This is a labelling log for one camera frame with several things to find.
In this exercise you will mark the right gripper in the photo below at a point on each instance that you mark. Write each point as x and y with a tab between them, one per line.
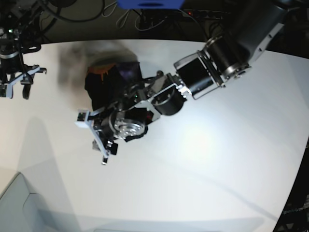
24	78

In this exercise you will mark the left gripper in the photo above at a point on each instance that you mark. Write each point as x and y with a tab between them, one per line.
100	123

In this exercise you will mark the black t-shirt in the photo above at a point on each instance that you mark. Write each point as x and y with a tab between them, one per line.
105	83

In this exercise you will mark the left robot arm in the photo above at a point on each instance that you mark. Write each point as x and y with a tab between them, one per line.
124	103

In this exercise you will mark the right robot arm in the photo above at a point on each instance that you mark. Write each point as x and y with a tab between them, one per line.
19	35

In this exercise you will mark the blue box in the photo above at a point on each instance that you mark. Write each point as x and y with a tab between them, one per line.
150	4

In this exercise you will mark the black power strip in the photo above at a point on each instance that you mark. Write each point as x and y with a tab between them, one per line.
207	14

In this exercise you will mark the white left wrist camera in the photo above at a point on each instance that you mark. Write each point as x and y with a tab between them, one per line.
82	120

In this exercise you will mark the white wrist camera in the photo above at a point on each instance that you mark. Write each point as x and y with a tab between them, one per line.
82	120
6	91

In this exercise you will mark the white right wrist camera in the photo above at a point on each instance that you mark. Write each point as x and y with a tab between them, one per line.
6	91

